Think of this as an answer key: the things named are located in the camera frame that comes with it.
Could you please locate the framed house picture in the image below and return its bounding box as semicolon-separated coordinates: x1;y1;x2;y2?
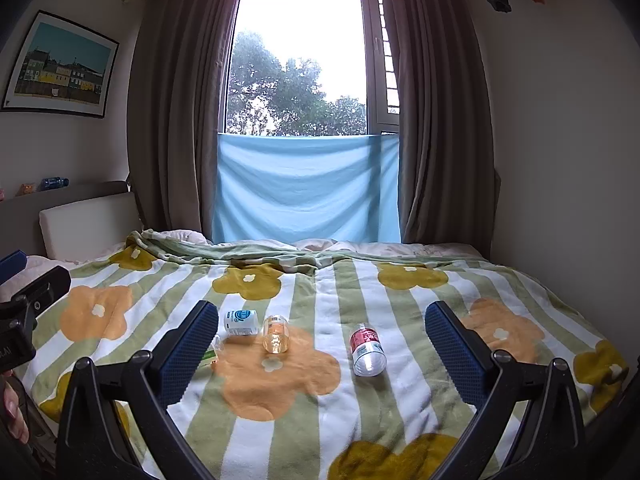
0;9;120;119

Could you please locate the white headboard cushion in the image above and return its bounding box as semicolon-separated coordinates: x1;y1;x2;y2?
39;192;146;262

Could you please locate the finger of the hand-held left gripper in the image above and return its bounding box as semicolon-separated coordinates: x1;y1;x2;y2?
0;249;27;283
0;265;72;321

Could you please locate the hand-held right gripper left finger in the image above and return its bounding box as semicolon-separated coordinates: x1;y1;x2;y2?
55;300;220;480

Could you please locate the light blue cloth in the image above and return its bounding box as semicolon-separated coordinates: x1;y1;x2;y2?
212;132;403;244

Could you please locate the clear red-label plastic bottle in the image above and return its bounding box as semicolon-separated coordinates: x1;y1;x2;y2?
349;323;388;378

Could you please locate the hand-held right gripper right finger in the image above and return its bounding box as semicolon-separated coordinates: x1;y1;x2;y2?
424;301;586;480

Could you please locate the floral striped blanket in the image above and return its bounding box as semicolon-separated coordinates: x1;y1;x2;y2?
14;230;634;480

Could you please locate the window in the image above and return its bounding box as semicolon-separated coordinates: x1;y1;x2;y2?
219;0;402;137

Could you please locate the small green packet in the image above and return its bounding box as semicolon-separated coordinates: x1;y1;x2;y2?
201;336;224;364

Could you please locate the white blue-label bottle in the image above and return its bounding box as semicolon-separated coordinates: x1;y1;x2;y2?
223;309;259;337

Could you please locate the brown curtain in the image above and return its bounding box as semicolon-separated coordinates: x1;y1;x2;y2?
387;0;502;261
126;0;242;244

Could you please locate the person's left hand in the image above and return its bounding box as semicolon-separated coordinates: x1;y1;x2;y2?
2;375;30;445

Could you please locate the grey headboard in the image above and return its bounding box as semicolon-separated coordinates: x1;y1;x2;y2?
0;180;147;261

